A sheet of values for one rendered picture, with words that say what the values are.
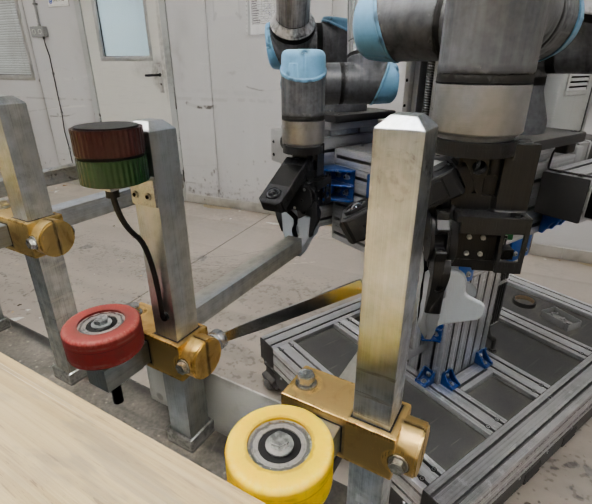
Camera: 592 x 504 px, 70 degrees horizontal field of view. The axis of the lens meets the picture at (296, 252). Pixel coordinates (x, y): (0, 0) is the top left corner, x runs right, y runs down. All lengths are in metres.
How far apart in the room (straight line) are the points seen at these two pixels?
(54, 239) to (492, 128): 0.53
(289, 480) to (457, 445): 1.05
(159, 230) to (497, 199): 0.32
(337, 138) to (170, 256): 0.82
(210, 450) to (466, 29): 0.54
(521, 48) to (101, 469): 0.43
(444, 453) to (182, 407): 0.88
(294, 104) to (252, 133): 2.76
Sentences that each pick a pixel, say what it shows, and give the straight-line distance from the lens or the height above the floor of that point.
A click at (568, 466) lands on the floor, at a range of 1.72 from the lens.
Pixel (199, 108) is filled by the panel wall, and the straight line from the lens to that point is 3.74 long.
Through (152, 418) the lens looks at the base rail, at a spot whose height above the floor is 0.70.
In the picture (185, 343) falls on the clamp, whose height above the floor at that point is 0.87.
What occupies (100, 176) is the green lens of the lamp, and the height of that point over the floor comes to 1.07.
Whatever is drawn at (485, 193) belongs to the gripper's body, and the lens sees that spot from 0.42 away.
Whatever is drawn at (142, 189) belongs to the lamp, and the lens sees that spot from 0.45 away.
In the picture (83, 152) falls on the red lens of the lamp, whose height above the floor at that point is 1.09.
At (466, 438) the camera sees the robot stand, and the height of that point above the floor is 0.21.
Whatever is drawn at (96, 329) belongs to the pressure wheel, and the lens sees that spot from 0.50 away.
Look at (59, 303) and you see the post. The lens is 0.71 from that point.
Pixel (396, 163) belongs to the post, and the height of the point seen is 1.10.
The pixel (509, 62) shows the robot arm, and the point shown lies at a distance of 0.38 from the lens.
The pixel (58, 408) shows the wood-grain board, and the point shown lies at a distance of 0.42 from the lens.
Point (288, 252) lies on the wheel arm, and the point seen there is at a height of 0.85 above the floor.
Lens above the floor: 1.16
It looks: 24 degrees down
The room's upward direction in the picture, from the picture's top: straight up
